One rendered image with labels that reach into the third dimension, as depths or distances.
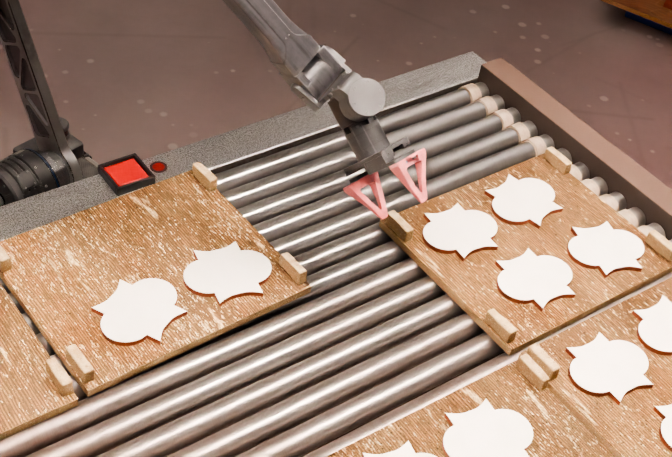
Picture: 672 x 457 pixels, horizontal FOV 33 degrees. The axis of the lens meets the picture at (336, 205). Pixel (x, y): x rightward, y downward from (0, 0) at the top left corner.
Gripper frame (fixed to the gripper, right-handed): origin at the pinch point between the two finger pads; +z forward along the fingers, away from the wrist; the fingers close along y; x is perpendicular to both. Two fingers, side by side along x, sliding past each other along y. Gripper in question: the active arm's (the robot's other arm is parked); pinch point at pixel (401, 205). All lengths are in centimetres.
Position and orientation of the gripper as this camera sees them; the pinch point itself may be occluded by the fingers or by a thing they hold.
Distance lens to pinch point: 177.7
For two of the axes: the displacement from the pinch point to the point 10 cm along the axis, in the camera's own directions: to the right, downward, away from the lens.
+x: 6.7, -3.9, 6.4
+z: 4.6, 8.8, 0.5
